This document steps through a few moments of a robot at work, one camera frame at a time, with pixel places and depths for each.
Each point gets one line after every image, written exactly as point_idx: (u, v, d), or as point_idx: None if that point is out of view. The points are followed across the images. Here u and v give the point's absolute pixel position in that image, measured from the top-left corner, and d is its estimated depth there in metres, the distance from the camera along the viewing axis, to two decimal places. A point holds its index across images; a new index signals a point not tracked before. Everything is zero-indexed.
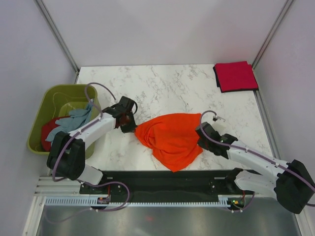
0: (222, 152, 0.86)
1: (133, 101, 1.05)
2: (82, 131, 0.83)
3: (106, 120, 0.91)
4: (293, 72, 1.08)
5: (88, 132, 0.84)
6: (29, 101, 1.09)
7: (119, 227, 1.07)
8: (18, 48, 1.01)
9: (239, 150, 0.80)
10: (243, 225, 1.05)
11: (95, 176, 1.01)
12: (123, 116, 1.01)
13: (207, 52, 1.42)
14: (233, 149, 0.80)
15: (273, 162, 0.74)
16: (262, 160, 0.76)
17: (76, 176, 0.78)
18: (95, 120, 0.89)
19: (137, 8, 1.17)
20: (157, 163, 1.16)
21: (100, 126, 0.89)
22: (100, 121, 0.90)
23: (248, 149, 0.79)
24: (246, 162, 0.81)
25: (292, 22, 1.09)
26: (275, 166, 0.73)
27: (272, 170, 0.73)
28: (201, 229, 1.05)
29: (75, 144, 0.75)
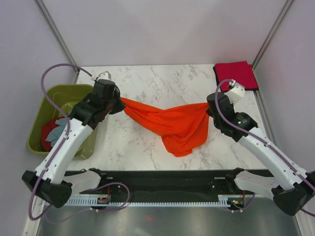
0: (235, 132, 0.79)
1: (109, 83, 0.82)
2: (48, 165, 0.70)
3: (74, 134, 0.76)
4: (293, 73, 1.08)
5: (55, 162, 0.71)
6: (29, 102, 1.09)
7: (119, 227, 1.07)
8: (18, 49, 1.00)
9: (258, 141, 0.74)
10: (243, 225, 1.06)
11: (92, 182, 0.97)
12: (100, 112, 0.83)
13: (207, 52, 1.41)
14: (252, 138, 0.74)
15: (294, 170, 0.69)
16: (280, 162, 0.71)
17: (66, 198, 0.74)
18: (61, 141, 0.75)
19: (138, 8, 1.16)
20: (157, 163, 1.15)
21: (69, 146, 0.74)
22: (68, 140, 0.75)
23: (268, 145, 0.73)
24: (259, 156, 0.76)
25: (292, 23, 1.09)
26: (294, 173, 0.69)
27: (289, 177, 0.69)
28: (201, 229, 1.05)
29: (44, 187, 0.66)
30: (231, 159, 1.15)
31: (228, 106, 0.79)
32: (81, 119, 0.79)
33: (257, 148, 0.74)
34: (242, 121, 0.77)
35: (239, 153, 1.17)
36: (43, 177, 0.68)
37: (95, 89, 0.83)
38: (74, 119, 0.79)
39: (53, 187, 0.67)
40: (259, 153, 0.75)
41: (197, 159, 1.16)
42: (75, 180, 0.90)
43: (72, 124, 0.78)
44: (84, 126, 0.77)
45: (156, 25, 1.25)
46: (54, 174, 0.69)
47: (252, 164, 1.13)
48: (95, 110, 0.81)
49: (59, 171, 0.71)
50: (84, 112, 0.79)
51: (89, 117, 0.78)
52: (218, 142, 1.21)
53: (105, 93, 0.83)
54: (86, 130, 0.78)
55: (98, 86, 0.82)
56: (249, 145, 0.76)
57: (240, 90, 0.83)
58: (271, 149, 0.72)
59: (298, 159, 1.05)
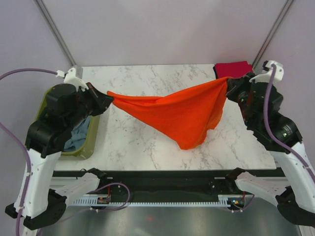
0: (274, 143, 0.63)
1: (72, 93, 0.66)
2: (23, 203, 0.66)
3: (37, 168, 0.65)
4: (293, 72, 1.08)
5: (29, 199, 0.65)
6: (28, 102, 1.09)
7: (119, 227, 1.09)
8: (18, 48, 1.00)
9: (297, 161, 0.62)
10: (242, 224, 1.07)
11: (90, 186, 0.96)
12: (62, 133, 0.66)
13: (207, 52, 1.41)
14: (292, 157, 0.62)
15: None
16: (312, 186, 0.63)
17: (62, 211, 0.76)
18: (27, 179, 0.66)
19: (138, 8, 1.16)
20: (157, 163, 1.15)
21: (36, 182, 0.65)
22: (33, 176, 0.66)
23: (307, 168, 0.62)
24: (288, 172, 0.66)
25: (292, 22, 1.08)
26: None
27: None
28: (201, 229, 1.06)
29: (27, 224, 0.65)
30: (231, 159, 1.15)
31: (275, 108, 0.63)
32: (40, 149, 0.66)
33: (292, 167, 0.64)
34: (288, 132, 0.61)
35: (239, 153, 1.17)
36: (23, 215, 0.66)
37: (48, 104, 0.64)
38: (31, 149, 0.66)
39: (35, 221, 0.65)
40: (290, 170, 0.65)
41: (197, 159, 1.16)
42: (72, 188, 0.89)
43: (31, 156, 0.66)
44: (44, 158, 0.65)
45: (156, 25, 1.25)
46: (32, 210, 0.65)
47: (252, 164, 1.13)
48: (53, 132, 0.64)
49: (38, 203, 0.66)
50: (40, 138, 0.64)
51: (47, 148, 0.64)
52: (218, 142, 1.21)
53: (62, 107, 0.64)
54: (51, 156, 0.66)
55: (51, 100, 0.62)
56: (284, 161, 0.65)
57: (279, 72, 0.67)
58: (309, 173, 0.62)
59: None
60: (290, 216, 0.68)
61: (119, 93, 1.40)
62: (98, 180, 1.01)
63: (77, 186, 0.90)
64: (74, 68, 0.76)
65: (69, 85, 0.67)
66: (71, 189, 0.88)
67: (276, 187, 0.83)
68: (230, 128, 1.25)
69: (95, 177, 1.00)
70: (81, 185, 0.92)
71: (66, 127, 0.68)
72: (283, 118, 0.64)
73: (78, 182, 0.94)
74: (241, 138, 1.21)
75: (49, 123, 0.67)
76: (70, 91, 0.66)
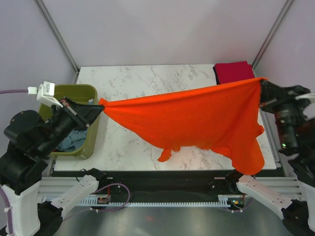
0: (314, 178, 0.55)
1: (21, 132, 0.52)
2: (13, 231, 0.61)
3: (15, 204, 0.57)
4: (293, 73, 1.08)
5: (16, 229, 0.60)
6: (28, 102, 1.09)
7: (119, 227, 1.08)
8: (18, 48, 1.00)
9: None
10: (242, 224, 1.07)
11: (89, 190, 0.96)
12: (32, 167, 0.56)
13: (207, 52, 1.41)
14: None
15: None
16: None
17: (59, 222, 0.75)
18: (9, 212, 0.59)
19: (138, 8, 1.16)
20: (157, 163, 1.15)
21: (19, 215, 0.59)
22: (13, 210, 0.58)
23: None
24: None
25: (292, 22, 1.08)
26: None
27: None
28: (201, 228, 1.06)
29: None
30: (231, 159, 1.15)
31: None
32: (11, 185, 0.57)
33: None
34: None
35: None
36: None
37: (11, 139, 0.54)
38: (5, 186, 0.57)
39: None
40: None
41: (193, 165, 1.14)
42: (69, 194, 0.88)
43: (7, 191, 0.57)
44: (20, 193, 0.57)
45: (156, 25, 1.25)
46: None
47: None
48: (20, 169, 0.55)
49: (28, 227, 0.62)
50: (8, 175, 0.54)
51: (18, 185, 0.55)
52: None
53: (24, 142, 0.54)
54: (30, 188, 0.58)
55: (11, 135, 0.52)
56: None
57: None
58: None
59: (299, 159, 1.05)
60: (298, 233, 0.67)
61: (119, 93, 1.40)
62: (96, 184, 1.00)
63: (75, 192, 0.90)
64: (42, 85, 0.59)
65: (32, 114, 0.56)
66: (68, 196, 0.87)
67: (282, 198, 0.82)
68: None
69: (93, 180, 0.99)
70: (79, 191, 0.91)
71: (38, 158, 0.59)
72: None
73: (76, 188, 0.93)
74: None
75: (17, 157, 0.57)
76: (32, 122, 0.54)
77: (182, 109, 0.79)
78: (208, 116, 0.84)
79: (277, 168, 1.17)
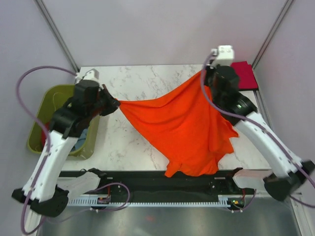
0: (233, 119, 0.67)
1: (93, 87, 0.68)
2: (34, 185, 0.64)
3: (55, 149, 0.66)
4: (293, 72, 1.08)
5: (41, 181, 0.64)
6: (28, 102, 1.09)
7: (119, 227, 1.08)
8: (18, 49, 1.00)
9: (257, 127, 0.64)
10: (243, 224, 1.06)
11: (90, 184, 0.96)
12: (81, 120, 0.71)
13: (207, 52, 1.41)
14: (249, 124, 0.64)
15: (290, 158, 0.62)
16: (275, 148, 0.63)
17: (63, 207, 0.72)
18: (44, 160, 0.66)
19: (138, 8, 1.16)
20: (157, 163, 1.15)
21: (51, 164, 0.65)
22: (50, 156, 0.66)
23: (267, 131, 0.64)
24: (255, 142, 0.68)
25: (292, 22, 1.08)
26: (290, 162, 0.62)
27: (284, 165, 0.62)
28: (201, 229, 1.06)
29: (34, 206, 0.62)
30: (231, 159, 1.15)
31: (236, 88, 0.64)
32: (62, 130, 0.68)
33: (254, 134, 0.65)
34: (243, 105, 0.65)
35: (239, 153, 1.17)
36: (31, 198, 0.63)
37: (76, 93, 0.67)
38: (53, 132, 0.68)
39: (44, 205, 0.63)
40: (252, 137, 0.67)
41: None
42: (72, 184, 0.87)
43: (52, 136, 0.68)
44: (65, 139, 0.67)
45: (156, 25, 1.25)
46: (42, 192, 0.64)
47: (252, 163, 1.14)
48: (76, 119, 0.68)
49: (48, 187, 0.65)
50: (63, 123, 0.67)
51: (69, 131, 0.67)
52: None
53: (87, 97, 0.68)
54: (67, 143, 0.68)
55: (79, 89, 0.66)
56: (248, 132, 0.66)
57: (228, 50, 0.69)
58: (269, 136, 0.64)
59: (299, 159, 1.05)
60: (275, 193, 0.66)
61: (119, 93, 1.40)
62: (98, 180, 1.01)
63: (78, 183, 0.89)
64: (93, 71, 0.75)
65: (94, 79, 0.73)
66: (71, 185, 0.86)
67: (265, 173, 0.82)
68: None
69: (95, 176, 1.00)
70: (81, 182, 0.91)
71: (85, 117, 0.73)
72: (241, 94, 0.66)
73: (78, 180, 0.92)
74: (241, 138, 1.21)
75: (72, 110, 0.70)
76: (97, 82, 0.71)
77: (177, 125, 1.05)
78: (193, 114, 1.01)
79: None
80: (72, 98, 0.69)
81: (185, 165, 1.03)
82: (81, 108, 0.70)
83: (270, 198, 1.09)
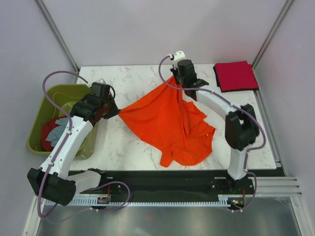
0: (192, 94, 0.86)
1: (107, 85, 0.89)
2: (54, 161, 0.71)
3: (77, 130, 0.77)
4: (293, 72, 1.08)
5: (61, 157, 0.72)
6: (29, 101, 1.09)
7: (119, 227, 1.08)
8: (18, 49, 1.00)
9: (205, 92, 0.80)
10: (243, 224, 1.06)
11: (92, 181, 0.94)
12: (98, 110, 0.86)
13: (207, 52, 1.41)
14: (200, 92, 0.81)
15: (229, 102, 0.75)
16: (220, 101, 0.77)
17: (72, 194, 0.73)
18: (65, 136, 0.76)
19: (138, 8, 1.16)
20: (157, 163, 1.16)
21: (73, 141, 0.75)
22: (71, 135, 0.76)
23: (213, 92, 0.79)
24: (214, 108, 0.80)
25: (292, 22, 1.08)
26: (230, 106, 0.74)
27: (226, 109, 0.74)
28: (201, 229, 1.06)
29: (51, 180, 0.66)
30: None
31: (193, 72, 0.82)
32: (82, 115, 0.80)
33: (206, 98, 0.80)
34: (198, 82, 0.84)
35: None
36: (50, 172, 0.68)
37: (93, 89, 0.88)
38: (75, 116, 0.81)
39: (61, 180, 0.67)
40: (208, 102, 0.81)
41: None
42: (77, 177, 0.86)
43: (74, 120, 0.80)
44: (85, 122, 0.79)
45: (156, 25, 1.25)
46: (61, 167, 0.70)
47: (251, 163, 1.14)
48: (94, 108, 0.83)
49: (65, 164, 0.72)
50: (81, 111, 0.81)
51: (90, 113, 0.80)
52: (218, 144, 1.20)
53: (103, 92, 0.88)
54: (87, 125, 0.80)
55: (95, 86, 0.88)
56: (203, 99, 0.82)
57: (179, 53, 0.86)
58: (216, 95, 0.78)
59: (299, 159, 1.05)
60: (233, 141, 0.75)
61: (119, 93, 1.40)
62: (98, 179, 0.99)
63: (82, 177, 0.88)
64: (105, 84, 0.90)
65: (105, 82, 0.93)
66: (77, 178, 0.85)
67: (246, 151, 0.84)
68: None
69: (96, 174, 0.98)
70: (85, 176, 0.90)
71: (101, 108, 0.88)
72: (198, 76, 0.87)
73: (81, 174, 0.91)
74: None
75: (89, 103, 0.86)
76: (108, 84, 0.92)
77: (162, 123, 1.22)
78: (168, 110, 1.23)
79: (277, 168, 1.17)
80: (87, 95, 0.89)
81: (175, 151, 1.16)
82: (96, 102, 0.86)
83: (270, 198, 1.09)
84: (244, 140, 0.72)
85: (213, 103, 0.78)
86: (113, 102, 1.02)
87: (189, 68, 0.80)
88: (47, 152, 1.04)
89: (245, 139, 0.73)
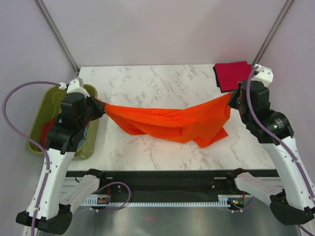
0: (264, 133, 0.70)
1: (77, 102, 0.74)
2: (39, 204, 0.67)
3: (56, 165, 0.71)
4: (293, 72, 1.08)
5: (45, 198, 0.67)
6: (29, 102, 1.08)
7: (119, 227, 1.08)
8: (17, 49, 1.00)
9: (286, 154, 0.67)
10: (243, 225, 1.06)
11: (93, 188, 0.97)
12: (77, 132, 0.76)
13: (207, 52, 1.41)
14: (281, 150, 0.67)
15: (312, 194, 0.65)
16: (300, 181, 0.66)
17: (68, 222, 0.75)
18: (45, 177, 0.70)
19: (138, 8, 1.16)
20: (157, 163, 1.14)
21: (54, 180, 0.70)
22: (51, 173, 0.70)
23: (296, 162, 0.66)
24: (285, 175, 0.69)
25: (292, 23, 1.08)
26: (309, 198, 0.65)
27: (303, 200, 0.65)
28: (201, 229, 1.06)
29: (42, 226, 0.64)
30: (231, 159, 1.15)
31: (265, 102, 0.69)
32: (59, 146, 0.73)
33: (283, 162, 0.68)
34: (279, 125, 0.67)
35: (239, 153, 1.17)
36: (37, 217, 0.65)
37: (63, 109, 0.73)
38: (50, 149, 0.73)
39: (51, 222, 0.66)
40: (283, 167, 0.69)
41: (183, 149, 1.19)
42: (74, 194, 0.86)
43: (50, 154, 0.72)
44: (63, 154, 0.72)
45: (156, 25, 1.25)
46: (48, 210, 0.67)
47: (252, 163, 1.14)
48: (71, 134, 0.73)
49: (52, 204, 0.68)
50: (58, 142, 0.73)
51: (67, 145, 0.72)
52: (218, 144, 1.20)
53: (76, 110, 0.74)
54: (66, 157, 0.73)
55: (66, 106, 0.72)
56: (275, 156, 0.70)
57: (268, 74, 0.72)
58: (299, 169, 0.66)
59: None
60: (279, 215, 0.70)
61: (119, 93, 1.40)
62: (98, 181, 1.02)
63: (79, 191, 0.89)
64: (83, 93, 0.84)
65: (76, 94, 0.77)
66: (75, 194, 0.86)
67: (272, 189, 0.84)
68: (230, 128, 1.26)
69: (94, 178, 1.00)
70: (81, 190, 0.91)
71: (78, 128, 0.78)
72: (276, 113, 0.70)
73: (78, 187, 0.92)
74: (241, 138, 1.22)
75: (65, 126, 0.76)
76: (79, 96, 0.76)
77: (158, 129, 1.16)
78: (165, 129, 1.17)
79: None
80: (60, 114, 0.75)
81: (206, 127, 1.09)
82: (73, 123, 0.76)
83: None
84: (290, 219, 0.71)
85: (289, 176, 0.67)
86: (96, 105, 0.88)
87: (263, 97, 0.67)
88: None
89: None
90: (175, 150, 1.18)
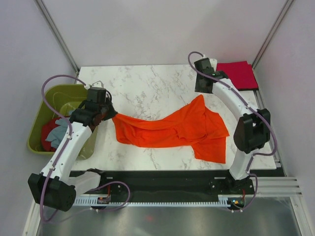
0: (208, 84, 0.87)
1: (103, 90, 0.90)
2: (55, 165, 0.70)
3: (77, 134, 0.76)
4: (293, 72, 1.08)
5: (62, 161, 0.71)
6: (29, 101, 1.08)
7: (119, 227, 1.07)
8: (17, 49, 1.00)
9: (224, 86, 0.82)
10: (244, 225, 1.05)
11: (93, 181, 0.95)
12: (97, 114, 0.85)
13: (207, 52, 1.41)
14: (219, 85, 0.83)
15: (246, 103, 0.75)
16: (237, 100, 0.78)
17: (72, 201, 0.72)
18: (65, 142, 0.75)
19: (138, 8, 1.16)
20: (156, 163, 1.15)
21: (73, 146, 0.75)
22: (72, 140, 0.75)
23: (231, 88, 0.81)
24: (229, 103, 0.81)
25: (291, 22, 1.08)
26: (246, 107, 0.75)
27: (241, 109, 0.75)
28: (201, 229, 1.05)
29: (53, 186, 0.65)
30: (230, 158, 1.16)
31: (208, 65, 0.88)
32: (81, 121, 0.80)
33: (223, 93, 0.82)
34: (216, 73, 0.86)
35: None
36: (51, 177, 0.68)
37: (89, 95, 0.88)
38: (74, 122, 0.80)
39: (63, 183, 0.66)
40: (224, 97, 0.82)
41: (183, 150, 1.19)
42: (76, 180, 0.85)
43: (74, 126, 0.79)
44: (85, 127, 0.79)
45: (156, 25, 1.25)
46: (62, 172, 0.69)
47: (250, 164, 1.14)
48: (92, 114, 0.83)
49: (66, 168, 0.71)
50: (80, 116, 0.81)
51: (89, 119, 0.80)
52: None
53: (99, 98, 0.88)
54: (86, 131, 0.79)
55: (92, 92, 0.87)
56: (220, 93, 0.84)
57: (212, 60, 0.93)
58: (234, 92, 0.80)
59: (299, 159, 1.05)
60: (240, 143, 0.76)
61: (119, 93, 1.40)
62: (98, 177, 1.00)
63: (81, 180, 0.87)
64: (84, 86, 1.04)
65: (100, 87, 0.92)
66: (77, 181, 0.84)
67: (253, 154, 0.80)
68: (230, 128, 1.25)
69: (96, 174, 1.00)
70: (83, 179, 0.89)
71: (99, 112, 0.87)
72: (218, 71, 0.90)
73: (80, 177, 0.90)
74: None
75: (87, 109, 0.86)
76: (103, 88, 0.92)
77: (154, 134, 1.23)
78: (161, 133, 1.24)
79: (277, 168, 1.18)
80: (84, 101, 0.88)
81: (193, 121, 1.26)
82: (94, 107, 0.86)
83: (270, 198, 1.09)
84: (253, 147, 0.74)
85: (230, 100, 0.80)
86: (110, 104, 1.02)
87: (205, 61, 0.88)
88: (47, 152, 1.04)
89: (255, 145, 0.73)
90: (175, 150, 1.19)
